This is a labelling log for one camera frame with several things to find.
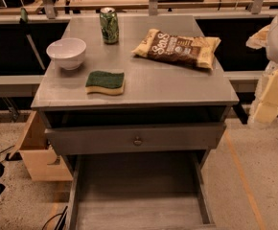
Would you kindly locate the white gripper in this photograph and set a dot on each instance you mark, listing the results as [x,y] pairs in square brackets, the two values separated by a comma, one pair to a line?
[264,110]

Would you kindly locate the green yellow sponge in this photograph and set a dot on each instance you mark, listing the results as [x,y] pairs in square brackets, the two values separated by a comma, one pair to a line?
[105,83]

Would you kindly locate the grey open middle drawer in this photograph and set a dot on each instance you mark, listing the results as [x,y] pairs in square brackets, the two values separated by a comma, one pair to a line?
[139,191]

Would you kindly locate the grey top drawer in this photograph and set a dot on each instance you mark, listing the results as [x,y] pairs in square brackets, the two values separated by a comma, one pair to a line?
[135,129]

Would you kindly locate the brown yellow snack bag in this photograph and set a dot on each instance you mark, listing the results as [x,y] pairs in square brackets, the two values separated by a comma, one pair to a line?
[195,51]

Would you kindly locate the green soda can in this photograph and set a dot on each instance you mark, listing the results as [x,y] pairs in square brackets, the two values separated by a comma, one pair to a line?
[109,25]

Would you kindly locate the white ceramic bowl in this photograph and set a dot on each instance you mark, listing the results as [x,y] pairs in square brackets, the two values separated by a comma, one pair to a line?
[67,53]

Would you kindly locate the grey drawer cabinet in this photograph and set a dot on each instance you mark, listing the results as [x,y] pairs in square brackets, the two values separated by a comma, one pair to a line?
[148,84]

